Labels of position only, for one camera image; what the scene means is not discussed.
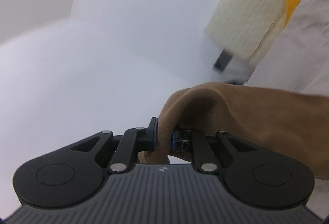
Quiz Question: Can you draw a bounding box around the brown hoodie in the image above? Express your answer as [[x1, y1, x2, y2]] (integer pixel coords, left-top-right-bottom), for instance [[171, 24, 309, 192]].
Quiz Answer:
[[138, 82, 328, 179]]

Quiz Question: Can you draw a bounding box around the yellow cloth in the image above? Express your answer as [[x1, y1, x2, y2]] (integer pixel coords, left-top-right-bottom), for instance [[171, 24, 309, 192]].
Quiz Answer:
[[283, 0, 301, 28]]

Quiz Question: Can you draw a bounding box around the cream quilted mattress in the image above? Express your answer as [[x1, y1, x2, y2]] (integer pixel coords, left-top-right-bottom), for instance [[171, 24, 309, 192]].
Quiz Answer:
[[205, 0, 300, 66]]

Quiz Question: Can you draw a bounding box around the black power adapter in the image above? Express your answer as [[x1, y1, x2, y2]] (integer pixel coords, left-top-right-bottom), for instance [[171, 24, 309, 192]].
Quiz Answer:
[[214, 50, 233, 72]]

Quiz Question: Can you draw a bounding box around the grey bed sheet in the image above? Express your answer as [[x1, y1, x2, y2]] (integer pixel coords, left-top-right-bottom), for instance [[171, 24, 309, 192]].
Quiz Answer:
[[247, 0, 328, 96]]

